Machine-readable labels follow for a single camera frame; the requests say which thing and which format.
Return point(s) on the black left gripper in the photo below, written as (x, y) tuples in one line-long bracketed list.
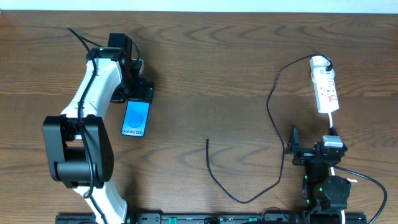
[(146, 92)]

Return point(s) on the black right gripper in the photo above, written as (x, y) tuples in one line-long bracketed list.
[(306, 152)]

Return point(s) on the blue Galaxy smartphone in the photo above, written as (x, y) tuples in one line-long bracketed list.
[(135, 119)]

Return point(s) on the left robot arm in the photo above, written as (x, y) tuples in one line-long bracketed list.
[(79, 152)]

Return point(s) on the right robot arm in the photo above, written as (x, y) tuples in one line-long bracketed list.
[(326, 193)]

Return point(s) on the white USB charger plug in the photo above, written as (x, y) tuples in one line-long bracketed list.
[(321, 61)]

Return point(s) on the white power strip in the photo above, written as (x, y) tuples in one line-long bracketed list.
[(325, 90)]

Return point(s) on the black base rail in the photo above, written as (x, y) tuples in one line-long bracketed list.
[(155, 218)]

